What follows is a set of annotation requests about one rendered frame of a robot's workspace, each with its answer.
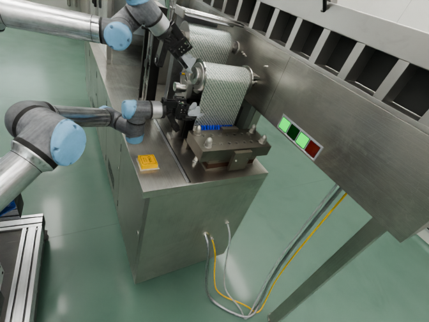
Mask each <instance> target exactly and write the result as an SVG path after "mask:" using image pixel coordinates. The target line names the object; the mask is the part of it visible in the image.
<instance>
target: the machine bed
mask: <svg viewBox="0 0 429 322"><path fill-rule="evenodd" d="M88 44H89V47H90V49H91V53H92V55H93V59H94V62H95V64H96V67H97V70H98V73H99V75H100V79H101V81H102V84H103V87H104V90H105V93H106V96H107V99H108V101H109V104H110V107H111V108H113V109H114V110H116V111H118V112H120V113H122V112H121V104H122V102H123V101H124V100H138V94H139V81H140V68H141V67H139V66H128V65H117V64H113V49H112V48H111V64H107V63H106V61H105V58H104V56H103V54H102V51H101V49H100V46H99V45H98V43H93V42H88ZM164 92H165V85H163V84H157V87H156V96H155V101H160V102H161V99H162V97H164ZM157 121H158V123H159V125H160V126H161V128H162V130H163V132H164V134H165V136H166V138H167V139H168V141H169V143H170V145H171V146H172V149H173V150H174V152H175V154H176V156H177V157H178V159H179V161H180V163H181V165H182V166H183V169H184V170H185V172H186V174H187V176H188V177H189V179H190V181H191V183H186V181H185V179H184V178H183V175H182V174H181V171H180V170H179V168H178V166H177V164H176V162H175V160H174V159H173V157H172V155H171V153H170V151H169V149H168V147H167V145H166V143H165V141H164V140H163V138H162V136H161V134H160V132H159V130H158V129H157V127H156V125H155V123H154V121H153V119H146V123H145V129H144V138H143V141H142V142H141V143H139V144H130V143H129V142H127V141H126V137H125V134H123V133H121V132H119V133H120V136H121V139H122V142H123V144H124V148H125V150H126V154H127V156H128V159H129V161H130V165H131V167H132V171H133V173H134V176H135V179H136V182H137V185H138V188H139V190H140V194H141V196H142V198H143V199H145V198H149V197H156V196H163V195H167V194H175V193H179V192H186V191H191V190H197V189H202V188H209V187H216V186H220V185H228V184H232V183H239V182H243V181H250V180H257V179H262V178H266V176H267V175H268V172H267V170H266V169H265V168H264V167H263V165H262V164H261V163H260V162H259V161H258V160H257V159H256V158H255V159H254V161H253V164H252V165H247V166H246V167H245V169H240V170H235V171H228V170H227V169H217V170H212V171H205V169H204V168H203V166H202V164H201V163H200V162H199V163H198V164H194V163H193V162H192V160H193V159H194V158H195V154H194V152H193V151H192V149H185V148H184V146H183V141H184V139H182V138H180V139H170V138H169V136H168V135H167V132H172V131H173V129H172V127H171V124H170V121H169V119H168V117H167V116H165V118H160V119H157ZM139 155H154V157H155V159H156V161H157V163H158V167H159V169H153V170H147V171H140V169H139V166H138V163H137V161H136V158H138V156H139Z"/></svg>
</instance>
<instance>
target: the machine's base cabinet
mask: <svg viewBox="0 0 429 322"><path fill-rule="evenodd" d="M84 48H85V64H86V90H87V95H88V98H89V103H90V106H91V108H99V107H101V106H103V105H106V106H107V107H110V104H109V101H108V99H107V96H106V93H105V90H104V87H103V84H102V81H101V79H100V75H99V73H98V70H97V67H96V64H95V62H94V59H93V55H92V53H91V49H90V47H89V44H88V42H87V41H84ZM96 131H97V134H98V138H99V142H100V146H101V150H102V155H103V159H104V162H105V167H106V170H107V175H108V178H109V183H110V187H111V191H112V195H113V198H114V203H115V206H116V211H117V216H118V219H119V224H120V227H121V232H122V235H123V240H124V244H125V247H126V252H127V255H128V260H129V263H130V268H131V271H132V276H133V281H134V284H137V283H139V282H143V281H145V280H149V279H152V278H155V277H157V276H160V275H163V274H166V273H169V272H172V271H174V270H178V269H180V268H184V267H186V266H190V265H192V264H195V263H198V262H201V261H204V260H206V256H207V248H206V240H205V237H204V236H203V233H205V232H207V233H208V236H207V237H208V240H209V258H212V257H214V256H215V252H214V247H213V243H212V241H211V240H210V238H212V237H213V238H214V240H213V241H214V246H215V251H216V256H219V255H221V254H224V252H225V250H226V248H227V247H228V244H229V232H228V228H227V225H226V224H225V222H226V221H229V228H230V240H231V239H232V237H233V236H234V234H235V232H236V231H237V229H238V227H239V225H240V223H241V221H242V220H243V218H244V216H245V215H246V212H247V211H248V209H249V207H250V205H251V204H252V202H253V200H254V198H255V196H256V195H257V192H258V191H259V189H260V187H261V186H262V184H263V182H264V180H265V178H262V179H257V180H250V181H243V182H239V183H232V184H228V185H220V186H216V187H209V188H202V189H197V190H191V191H186V192H179V193H175V194H167V195H160V196H156V197H149V198H145V199H143V198H142V196H141V194H140V190H139V188H138V185H137V182H136V179H135V176H134V173H133V171H132V167H131V165H130V161H129V159H128V156H127V154H126V150H125V148H124V144H123V142H122V139H121V136H120V133H119V131H117V130H116V129H114V128H112V127H109V126H100V127H96Z"/></svg>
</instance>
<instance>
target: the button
mask: <svg viewBox="0 0 429 322"><path fill-rule="evenodd" d="M138 161H139V164H140V167H141V169H152V168H157V167H158V163H157V161H156V159H155V157H154V155H139V156H138Z"/></svg>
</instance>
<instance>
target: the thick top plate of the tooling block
mask: <svg viewBox="0 0 429 322"><path fill-rule="evenodd" d="M193 132H194V131H193V130H189V131H188V136H187V139H186V141H187V143H188V144H189V146H190V147H191V149H192V151H193V152H194V154H195V156H196V157H197V159H198V160H199V162H208V161H215V160H226V159H231V156H232V154H233V152H234V151H239V150H252V155H251V157H257V156H263V155H267V154H268V152H269V150H270V149H271V145H270V144H269V143H268V142H267V141H266V143H265V144H261V143H259V140H260V138H261V137H262V136H261V135H260V134H259V133H258V131H255V134H251V133H250V132H249V129H238V131H237V132H222V131H221V130H201V135H200V136H196V135H194V134H193ZM208 137H211V138H212V140H213V141H212V147H211V148H210V149H208V148H205V147H204V144H205V141H206V140H207V138H208Z"/></svg>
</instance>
